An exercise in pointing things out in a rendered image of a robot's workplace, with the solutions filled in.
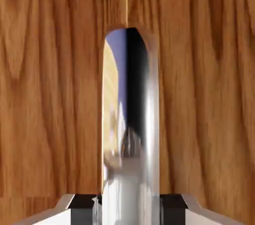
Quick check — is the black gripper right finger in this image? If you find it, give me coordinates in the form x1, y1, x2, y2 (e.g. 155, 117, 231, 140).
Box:
159, 193, 244, 225

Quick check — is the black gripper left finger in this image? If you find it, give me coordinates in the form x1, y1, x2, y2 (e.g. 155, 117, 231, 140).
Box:
12, 193, 103, 225

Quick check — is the curved shiny metal drawer handle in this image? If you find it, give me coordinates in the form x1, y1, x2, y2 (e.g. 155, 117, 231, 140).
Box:
101, 23, 160, 225

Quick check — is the wooden drawer front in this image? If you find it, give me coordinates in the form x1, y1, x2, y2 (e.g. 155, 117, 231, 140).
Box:
0, 0, 255, 225

